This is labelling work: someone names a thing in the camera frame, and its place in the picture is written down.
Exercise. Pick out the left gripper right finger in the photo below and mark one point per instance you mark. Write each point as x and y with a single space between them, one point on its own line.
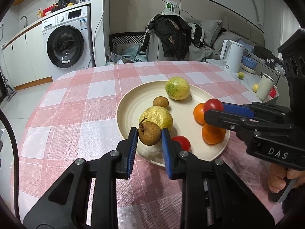
213 196

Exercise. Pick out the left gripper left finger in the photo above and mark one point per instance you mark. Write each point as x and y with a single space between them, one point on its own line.
84 196

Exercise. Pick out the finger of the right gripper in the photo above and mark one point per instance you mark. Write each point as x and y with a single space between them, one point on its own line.
240 109
224 120

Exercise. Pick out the orange mandarin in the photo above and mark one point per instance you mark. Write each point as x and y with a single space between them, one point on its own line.
212 135
198 113

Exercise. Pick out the red cherry tomato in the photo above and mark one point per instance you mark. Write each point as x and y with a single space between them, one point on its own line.
181 143
213 104

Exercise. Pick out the smooth green-yellow passion fruit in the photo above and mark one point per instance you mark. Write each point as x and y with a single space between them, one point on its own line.
177 88

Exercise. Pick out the wrinkled yellow passion fruit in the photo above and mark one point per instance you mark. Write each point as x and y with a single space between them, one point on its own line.
158 115

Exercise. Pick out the brown longan round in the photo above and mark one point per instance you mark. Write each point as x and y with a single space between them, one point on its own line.
161 101

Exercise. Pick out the brown longan with stem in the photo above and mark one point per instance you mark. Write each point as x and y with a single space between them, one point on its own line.
149 132

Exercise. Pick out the person's right hand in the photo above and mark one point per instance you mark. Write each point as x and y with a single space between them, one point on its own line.
278 173

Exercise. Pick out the red snack packet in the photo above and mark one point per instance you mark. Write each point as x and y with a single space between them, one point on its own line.
273 92

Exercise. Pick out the small yellow lime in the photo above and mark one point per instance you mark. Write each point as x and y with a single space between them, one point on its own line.
255 87

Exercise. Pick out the white cup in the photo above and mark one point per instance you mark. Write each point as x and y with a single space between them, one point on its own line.
264 87

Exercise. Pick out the small green lime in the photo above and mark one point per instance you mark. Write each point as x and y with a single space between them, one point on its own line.
241 75

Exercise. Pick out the blue bowl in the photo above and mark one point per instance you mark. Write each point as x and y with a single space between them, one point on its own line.
249 62

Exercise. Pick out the cream round plate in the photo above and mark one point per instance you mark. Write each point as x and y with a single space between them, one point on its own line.
137 100

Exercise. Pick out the white electric kettle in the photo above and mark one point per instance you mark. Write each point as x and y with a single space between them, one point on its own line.
231 55

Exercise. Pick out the pink checked tablecloth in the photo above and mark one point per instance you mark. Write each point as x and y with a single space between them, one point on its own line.
76 119

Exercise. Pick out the grey pillow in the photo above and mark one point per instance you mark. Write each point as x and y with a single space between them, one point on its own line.
211 30

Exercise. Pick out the black jacket on chair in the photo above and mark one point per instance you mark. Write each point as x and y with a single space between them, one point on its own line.
175 33

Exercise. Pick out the black patterned basket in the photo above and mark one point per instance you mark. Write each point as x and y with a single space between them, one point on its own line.
119 42

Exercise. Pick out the white kitchen cabinets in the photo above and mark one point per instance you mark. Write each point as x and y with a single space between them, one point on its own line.
26 59

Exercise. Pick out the white washing machine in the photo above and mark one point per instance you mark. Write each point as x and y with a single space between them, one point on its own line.
67 38

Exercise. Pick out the black pot on washer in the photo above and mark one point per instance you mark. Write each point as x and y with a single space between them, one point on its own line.
68 1

